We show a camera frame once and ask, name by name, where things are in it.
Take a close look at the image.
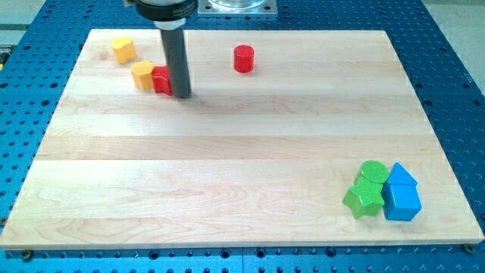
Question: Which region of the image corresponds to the red cylinder block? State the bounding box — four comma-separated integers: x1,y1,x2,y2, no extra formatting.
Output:
233,45,255,73

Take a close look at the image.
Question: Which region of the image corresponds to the green cylinder block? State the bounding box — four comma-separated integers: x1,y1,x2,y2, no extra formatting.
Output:
354,160,390,185

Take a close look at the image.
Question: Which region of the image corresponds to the light wooden board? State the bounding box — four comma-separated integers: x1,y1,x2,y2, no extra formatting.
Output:
1,29,483,250

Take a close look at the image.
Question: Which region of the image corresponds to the blue triangle block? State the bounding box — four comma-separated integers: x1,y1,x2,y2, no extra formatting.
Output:
386,162,418,187

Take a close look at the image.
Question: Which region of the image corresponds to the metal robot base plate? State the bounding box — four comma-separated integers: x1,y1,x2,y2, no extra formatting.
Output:
197,0,278,17

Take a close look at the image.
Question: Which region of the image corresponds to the yellow heart block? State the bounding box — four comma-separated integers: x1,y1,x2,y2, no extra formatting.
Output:
111,36,137,64

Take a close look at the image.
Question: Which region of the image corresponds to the yellow hexagon block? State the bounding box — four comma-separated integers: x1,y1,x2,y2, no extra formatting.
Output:
131,61,154,91

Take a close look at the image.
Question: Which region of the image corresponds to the red star block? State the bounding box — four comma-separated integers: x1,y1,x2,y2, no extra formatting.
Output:
152,66,173,96

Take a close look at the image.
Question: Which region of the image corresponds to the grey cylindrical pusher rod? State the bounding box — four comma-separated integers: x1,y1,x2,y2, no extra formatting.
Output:
155,18,192,99

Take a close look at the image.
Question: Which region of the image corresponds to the green star block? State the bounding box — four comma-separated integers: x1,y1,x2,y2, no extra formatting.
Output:
343,176,384,219

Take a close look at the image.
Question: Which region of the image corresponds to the blue cube block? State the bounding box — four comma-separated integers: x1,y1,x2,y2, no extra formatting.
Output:
382,184,421,221

